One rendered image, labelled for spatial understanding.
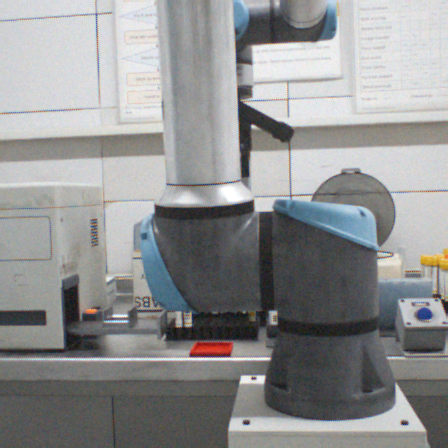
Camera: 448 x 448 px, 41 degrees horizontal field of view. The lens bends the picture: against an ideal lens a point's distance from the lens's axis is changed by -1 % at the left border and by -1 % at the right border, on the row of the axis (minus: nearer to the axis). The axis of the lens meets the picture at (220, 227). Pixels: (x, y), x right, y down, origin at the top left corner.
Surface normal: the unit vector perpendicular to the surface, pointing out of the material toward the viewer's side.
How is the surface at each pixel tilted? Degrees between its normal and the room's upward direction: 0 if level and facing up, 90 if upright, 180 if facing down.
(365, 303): 89
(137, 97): 92
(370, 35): 95
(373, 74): 93
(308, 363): 72
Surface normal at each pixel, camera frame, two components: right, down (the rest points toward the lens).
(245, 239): -0.07, -0.48
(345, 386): 0.11, -0.27
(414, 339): -0.07, 0.54
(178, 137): -0.56, 0.16
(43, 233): -0.10, 0.05
